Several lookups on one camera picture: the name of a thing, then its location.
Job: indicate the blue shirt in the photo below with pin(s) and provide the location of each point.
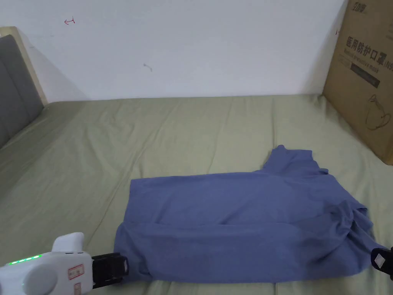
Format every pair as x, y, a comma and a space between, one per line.
221, 215

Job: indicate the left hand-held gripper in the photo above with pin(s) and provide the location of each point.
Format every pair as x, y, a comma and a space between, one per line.
46, 273

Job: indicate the brown cardboard carton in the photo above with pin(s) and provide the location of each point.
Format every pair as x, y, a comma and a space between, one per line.
365, 67

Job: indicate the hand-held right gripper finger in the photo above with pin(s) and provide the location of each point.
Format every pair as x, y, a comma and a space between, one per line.
382, 261

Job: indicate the bed with pale green sheet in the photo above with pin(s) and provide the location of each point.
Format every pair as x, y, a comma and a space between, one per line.
190, 132

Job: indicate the grey padded headboard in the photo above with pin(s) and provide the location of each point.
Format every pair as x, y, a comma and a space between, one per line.
15, 89

